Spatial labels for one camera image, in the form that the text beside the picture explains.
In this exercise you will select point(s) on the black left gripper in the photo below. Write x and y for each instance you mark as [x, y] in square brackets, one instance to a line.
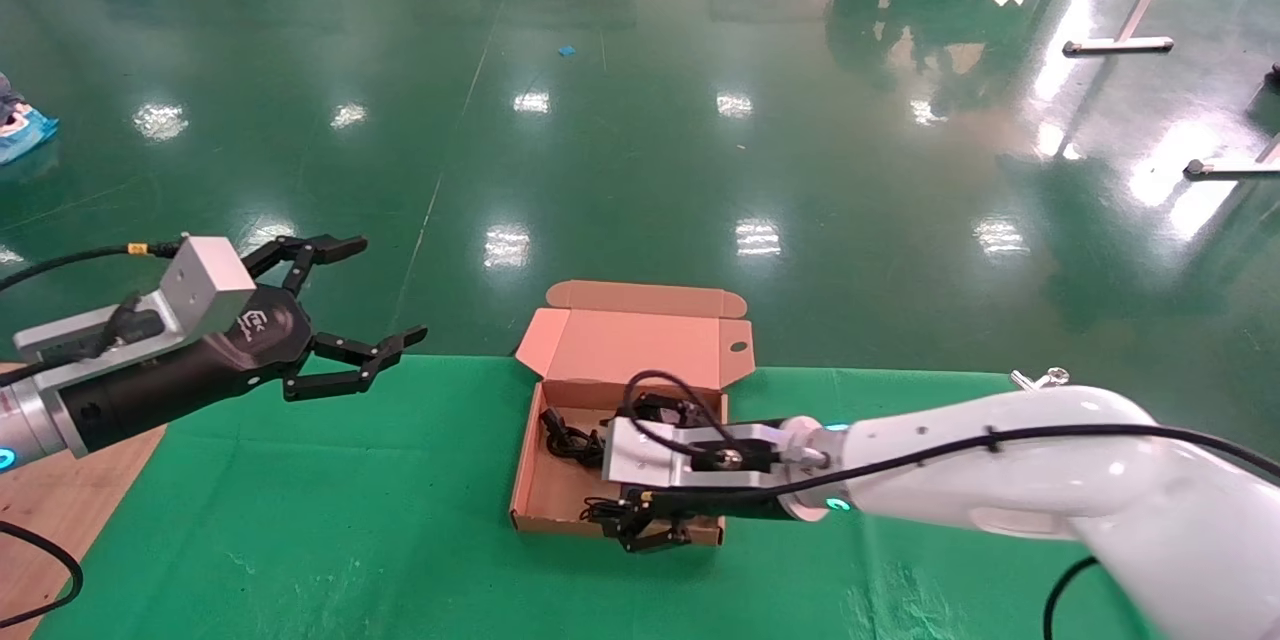
[180, 375]

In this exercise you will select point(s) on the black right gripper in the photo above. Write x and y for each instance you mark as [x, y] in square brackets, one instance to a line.
[720, 505]

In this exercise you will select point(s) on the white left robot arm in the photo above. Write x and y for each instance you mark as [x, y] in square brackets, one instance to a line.
[30, 420]

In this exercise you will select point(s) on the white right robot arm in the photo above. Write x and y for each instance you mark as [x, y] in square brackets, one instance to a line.
[1050, 480]

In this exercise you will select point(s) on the open brown cardboard box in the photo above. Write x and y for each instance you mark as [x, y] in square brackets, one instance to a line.
[640, 340]

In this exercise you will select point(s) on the green table cloth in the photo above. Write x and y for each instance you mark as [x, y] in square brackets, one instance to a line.
[350, 520]

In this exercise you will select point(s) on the blue shoe cover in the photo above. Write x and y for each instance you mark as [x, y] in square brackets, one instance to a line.
[25, 135]

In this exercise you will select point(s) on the silver metal binder clip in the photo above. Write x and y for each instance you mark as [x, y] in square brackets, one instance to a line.
[1045, 378]

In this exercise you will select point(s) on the white metal floor foot bar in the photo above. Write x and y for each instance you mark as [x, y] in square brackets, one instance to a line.
[1230, 170]

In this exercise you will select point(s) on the black caster wheel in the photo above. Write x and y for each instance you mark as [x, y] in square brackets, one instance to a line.
[1274, 76]

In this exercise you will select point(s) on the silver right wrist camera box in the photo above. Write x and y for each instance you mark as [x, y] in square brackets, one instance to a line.
[650, 455]

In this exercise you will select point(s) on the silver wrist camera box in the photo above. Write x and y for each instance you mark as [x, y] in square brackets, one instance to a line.
[650, 455]
[200, 285]

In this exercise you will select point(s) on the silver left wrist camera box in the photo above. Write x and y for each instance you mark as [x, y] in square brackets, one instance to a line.
[200, 285]

